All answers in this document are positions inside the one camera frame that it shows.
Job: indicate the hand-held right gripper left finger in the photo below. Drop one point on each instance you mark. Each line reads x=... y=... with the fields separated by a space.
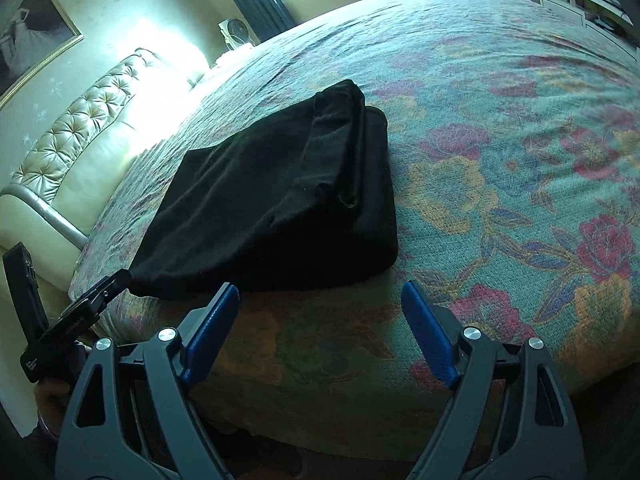
x=215 y=325

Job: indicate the cream tufted headboard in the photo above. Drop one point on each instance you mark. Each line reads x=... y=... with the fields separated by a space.
x=90 y=145

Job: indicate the white fan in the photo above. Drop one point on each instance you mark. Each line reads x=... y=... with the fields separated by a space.
x=237 y=35

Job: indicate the dark blue curtain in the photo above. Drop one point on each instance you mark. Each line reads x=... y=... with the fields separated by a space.
x=260 y=0

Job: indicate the black pants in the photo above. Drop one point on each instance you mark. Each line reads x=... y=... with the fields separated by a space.
x=270 y=210

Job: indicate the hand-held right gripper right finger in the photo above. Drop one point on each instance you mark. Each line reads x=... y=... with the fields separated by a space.
x=427 y=330

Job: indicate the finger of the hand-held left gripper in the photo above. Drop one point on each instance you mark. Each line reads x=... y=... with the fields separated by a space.
x=100 y=297

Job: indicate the white cabinet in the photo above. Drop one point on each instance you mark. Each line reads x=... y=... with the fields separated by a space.
x=585 y=5

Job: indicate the floral bed blanket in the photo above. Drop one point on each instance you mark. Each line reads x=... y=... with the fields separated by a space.
x=500 y=135

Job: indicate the framed wall picture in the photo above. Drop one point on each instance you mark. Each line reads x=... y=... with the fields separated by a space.
x=30 y=35

